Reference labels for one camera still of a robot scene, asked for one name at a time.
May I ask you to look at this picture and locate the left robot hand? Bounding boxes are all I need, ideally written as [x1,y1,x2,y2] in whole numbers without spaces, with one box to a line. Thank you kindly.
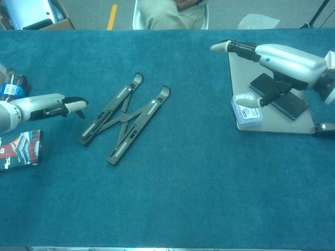
[13,93,90,122]

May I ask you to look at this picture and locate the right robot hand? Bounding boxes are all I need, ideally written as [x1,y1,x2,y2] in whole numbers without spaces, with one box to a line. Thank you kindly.
[210,39,329,109]

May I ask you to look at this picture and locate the black folding laptop stand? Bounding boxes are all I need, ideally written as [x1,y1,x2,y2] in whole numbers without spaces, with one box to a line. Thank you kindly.
[77,73,172,166]

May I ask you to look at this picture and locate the silver closed laptop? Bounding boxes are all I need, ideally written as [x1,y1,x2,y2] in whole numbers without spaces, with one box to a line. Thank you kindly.
[228,51,316,134]

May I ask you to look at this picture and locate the cola bottle blue label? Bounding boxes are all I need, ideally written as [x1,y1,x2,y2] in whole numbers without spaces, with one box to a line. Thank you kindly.
[0,67,30,101]

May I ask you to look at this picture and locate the black smartphone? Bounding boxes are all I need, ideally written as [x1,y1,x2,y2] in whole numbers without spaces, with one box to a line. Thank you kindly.
[249,73,310,121]

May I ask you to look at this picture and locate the red black snack packet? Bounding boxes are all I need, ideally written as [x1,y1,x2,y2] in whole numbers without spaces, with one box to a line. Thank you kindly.
[0,129,44,172]

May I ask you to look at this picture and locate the black tripod leg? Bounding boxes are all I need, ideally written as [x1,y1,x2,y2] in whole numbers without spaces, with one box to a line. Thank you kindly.
[308,0,332,28]

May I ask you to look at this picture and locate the clear plastic bag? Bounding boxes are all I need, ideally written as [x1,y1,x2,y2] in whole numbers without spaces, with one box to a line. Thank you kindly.
[237,14,281,30]

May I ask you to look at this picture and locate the clear plastic card box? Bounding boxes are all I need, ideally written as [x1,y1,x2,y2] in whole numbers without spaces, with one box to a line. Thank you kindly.
[230,93,263,128]

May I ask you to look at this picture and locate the small black device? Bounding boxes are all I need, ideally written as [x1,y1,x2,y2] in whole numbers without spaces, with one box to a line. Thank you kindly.
[313,122,335,140]

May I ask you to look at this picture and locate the brown cardboard box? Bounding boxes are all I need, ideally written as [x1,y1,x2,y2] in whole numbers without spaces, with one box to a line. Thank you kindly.
[0,0,76,31]

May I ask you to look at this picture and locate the white plastic device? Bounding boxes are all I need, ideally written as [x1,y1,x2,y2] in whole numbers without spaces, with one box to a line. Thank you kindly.
[0,0,65,30]

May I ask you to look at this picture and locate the yellow floor tape strip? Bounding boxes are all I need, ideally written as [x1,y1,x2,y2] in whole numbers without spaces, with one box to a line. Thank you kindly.
[106,4,118,30]

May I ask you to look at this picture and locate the seated person beige trousers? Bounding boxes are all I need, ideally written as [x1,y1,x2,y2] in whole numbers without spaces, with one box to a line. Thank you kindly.
[138,0,207,30]

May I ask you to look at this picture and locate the blue felt table cover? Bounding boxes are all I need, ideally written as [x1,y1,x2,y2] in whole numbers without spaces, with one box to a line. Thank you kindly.
[0,29,335,249]

